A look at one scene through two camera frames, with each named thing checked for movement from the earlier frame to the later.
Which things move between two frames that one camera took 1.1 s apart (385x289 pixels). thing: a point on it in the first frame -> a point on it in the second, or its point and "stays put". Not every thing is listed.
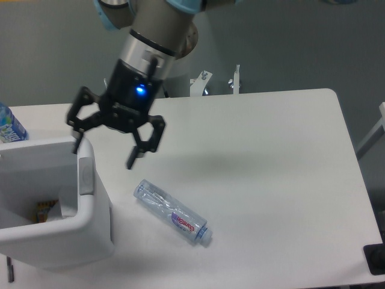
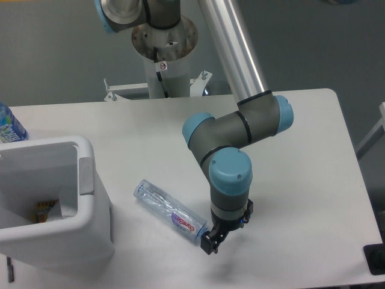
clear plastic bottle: [173, 212] stays put
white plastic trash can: [53, 211] stays put
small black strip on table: [10, 269] stays put
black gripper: [127, 101] -> [210, 240]
